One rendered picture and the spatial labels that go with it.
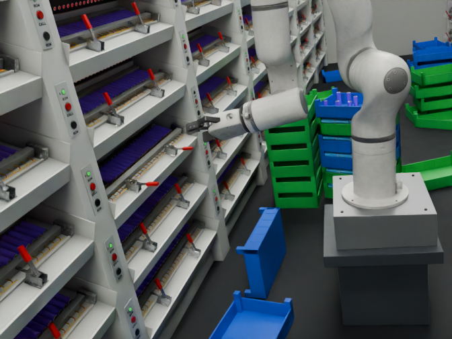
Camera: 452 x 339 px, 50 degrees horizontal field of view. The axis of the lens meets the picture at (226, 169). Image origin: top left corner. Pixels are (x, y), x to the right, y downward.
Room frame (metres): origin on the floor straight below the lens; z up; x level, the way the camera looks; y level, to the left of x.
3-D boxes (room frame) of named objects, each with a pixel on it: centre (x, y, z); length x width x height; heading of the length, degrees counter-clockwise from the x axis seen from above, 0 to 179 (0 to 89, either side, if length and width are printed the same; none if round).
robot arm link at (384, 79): (1.24, -0.43, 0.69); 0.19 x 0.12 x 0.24; 9
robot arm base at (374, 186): (1.28, -0.42, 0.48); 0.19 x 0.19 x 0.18
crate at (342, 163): (2.04, -0.62, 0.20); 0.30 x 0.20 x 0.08; 50
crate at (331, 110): (2.04, -0.62, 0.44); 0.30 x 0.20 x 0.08; 50
